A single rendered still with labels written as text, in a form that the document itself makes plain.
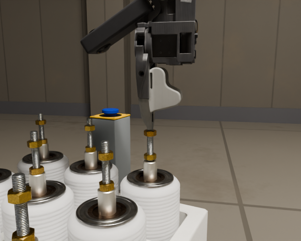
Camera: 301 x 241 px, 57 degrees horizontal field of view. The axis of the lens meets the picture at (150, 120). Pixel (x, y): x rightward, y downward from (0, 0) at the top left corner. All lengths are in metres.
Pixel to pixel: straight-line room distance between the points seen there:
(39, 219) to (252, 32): 2.20
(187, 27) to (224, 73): 2.00
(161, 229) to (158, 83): 0.21
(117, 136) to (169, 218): 0.27
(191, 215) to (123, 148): 0.26
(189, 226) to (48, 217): 0.21
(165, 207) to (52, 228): 0.16
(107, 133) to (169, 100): 0.28
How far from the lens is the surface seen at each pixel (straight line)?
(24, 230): 0.26
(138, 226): 0.34
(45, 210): 0.40
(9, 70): 3.00
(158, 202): 0.42
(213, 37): 2.38
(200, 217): 0.50
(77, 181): 0.48
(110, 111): 0.66
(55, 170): 0.56
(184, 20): 0.40
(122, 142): 0.67
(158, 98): 0.40
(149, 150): 0.44
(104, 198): 0.34
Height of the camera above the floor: 0.42
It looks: 10 degrees down
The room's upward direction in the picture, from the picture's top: straight up
